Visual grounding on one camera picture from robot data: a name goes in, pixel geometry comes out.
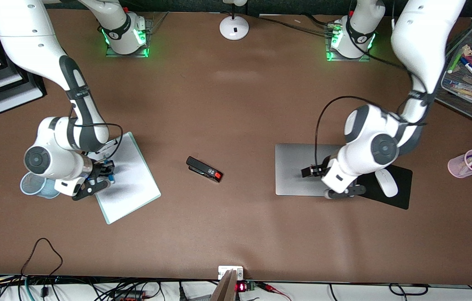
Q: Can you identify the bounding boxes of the pink mesh pen cup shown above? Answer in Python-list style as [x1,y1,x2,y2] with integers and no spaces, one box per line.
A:
[447,149,472,179]

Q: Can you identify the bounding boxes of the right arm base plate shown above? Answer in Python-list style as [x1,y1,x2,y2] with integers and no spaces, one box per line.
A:
[106,18,153,58]

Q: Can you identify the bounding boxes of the black wire mesh tray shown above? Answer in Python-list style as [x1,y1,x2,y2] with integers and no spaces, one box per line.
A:
[434,19,472,123]

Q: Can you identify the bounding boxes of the black cable loop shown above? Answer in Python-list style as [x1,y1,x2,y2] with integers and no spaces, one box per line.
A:
[388,283,429,296]

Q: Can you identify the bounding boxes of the small white box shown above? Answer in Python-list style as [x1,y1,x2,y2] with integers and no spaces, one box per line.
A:
[218,266,244,281]

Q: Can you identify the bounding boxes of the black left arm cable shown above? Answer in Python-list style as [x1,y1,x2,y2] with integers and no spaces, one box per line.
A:
[314,13,429,168]

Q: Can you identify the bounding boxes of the black cable to arm base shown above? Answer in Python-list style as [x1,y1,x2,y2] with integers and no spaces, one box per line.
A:
[257,15,337,36]

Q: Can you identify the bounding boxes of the white computer mouse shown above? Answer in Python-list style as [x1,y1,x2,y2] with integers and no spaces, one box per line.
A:
[376,168,399,198]

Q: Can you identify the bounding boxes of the white paper clipboard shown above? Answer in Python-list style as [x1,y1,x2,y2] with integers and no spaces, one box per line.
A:
[88,132,162,225]

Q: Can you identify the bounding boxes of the green marker pen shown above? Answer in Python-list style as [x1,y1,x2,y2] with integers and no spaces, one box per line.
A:
[447,48,467,75]

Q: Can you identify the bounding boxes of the thin black looped cable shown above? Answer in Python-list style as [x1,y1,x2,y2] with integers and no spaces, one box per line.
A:
[20,237,63,293]

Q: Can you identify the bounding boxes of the blue mesh pen cup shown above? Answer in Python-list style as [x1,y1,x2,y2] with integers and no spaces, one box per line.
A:
[20,171,62,199]

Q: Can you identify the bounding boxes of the black mouse pad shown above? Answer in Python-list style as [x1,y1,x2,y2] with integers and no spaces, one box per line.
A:
[355,164,413,210]

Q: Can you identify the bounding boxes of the black stapler with red end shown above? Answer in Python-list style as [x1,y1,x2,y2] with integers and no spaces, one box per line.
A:
[186,156,223,183]

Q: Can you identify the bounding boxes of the white round stand base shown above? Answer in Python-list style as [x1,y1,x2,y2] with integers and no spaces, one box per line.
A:
[219,0,250,41]

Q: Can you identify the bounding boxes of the black stacked document tray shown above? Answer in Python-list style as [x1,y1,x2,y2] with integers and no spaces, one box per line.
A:
[0,8,48,117]

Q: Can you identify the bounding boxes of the grey slanted post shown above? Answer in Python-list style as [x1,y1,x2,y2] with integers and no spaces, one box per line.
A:
[210,269,239,301]

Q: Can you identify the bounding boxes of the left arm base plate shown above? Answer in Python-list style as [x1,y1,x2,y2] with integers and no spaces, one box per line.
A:
[325,23,371,63]

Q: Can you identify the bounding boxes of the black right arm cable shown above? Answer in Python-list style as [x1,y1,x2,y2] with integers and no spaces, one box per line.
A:
[69,104,124,163]

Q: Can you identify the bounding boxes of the silver grey laptop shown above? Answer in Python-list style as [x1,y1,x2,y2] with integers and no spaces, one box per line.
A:
[275,143,347,197]

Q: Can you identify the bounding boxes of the red wire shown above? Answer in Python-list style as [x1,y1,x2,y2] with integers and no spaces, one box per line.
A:
[257,282,292,301]

